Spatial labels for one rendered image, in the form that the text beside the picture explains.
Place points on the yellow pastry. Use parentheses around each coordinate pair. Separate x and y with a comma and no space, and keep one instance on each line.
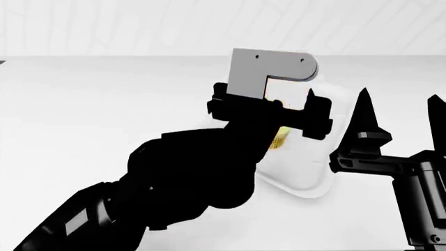
(280,141)

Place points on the grey L-shaped bracket plate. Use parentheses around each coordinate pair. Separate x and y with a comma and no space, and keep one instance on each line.
(249,75)

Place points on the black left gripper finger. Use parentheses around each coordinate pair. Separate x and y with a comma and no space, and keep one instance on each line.
(311,96)

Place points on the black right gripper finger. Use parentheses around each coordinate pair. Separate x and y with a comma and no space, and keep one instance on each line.
(439,123)
(364,125)

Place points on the white tray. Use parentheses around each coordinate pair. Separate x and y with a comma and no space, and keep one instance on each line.
(299,170)

